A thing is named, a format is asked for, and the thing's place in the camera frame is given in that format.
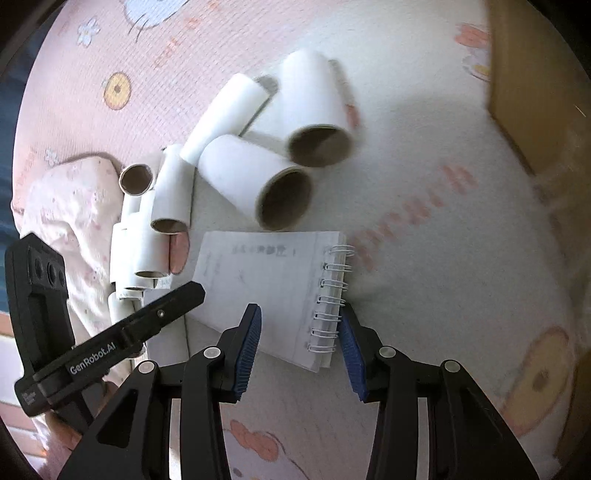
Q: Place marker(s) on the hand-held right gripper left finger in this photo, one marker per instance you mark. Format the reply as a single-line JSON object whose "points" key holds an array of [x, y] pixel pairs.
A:
{"points": [[247, 346]]}

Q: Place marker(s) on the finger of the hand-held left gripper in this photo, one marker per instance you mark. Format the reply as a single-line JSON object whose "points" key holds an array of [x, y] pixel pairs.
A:
{"points": [[175, 302]]}

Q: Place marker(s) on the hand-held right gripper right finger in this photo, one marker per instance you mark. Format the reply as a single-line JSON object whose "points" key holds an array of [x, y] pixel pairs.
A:
{"points": [[351, 355]]}

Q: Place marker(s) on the white spiral notebook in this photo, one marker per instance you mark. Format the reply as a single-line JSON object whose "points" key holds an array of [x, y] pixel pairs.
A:
{"points": [[258, 277]]}

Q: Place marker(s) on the pile of small paper tubes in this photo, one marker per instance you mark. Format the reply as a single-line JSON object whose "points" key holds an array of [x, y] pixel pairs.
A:
{"points": [[171, 194]]}

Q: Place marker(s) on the large white cardboard tube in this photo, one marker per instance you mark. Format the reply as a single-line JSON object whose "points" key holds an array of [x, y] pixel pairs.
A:
{"points": [[309, 92], [235, 166]]}

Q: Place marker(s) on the long slim white tube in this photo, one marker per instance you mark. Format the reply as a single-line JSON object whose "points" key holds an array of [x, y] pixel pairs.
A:
{"points": [[221, 115]]}

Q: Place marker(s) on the brown cardboard box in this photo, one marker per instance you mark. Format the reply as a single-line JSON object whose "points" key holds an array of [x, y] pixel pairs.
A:
{"points": [[531, 92]]}

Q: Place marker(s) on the pink floral quilt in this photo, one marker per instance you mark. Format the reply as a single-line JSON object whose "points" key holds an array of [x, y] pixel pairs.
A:
{"points": [[69, 207]]}

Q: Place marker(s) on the pink cat print bed sheet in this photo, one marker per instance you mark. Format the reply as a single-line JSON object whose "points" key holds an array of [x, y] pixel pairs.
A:
{"points": [[438, 254]]}

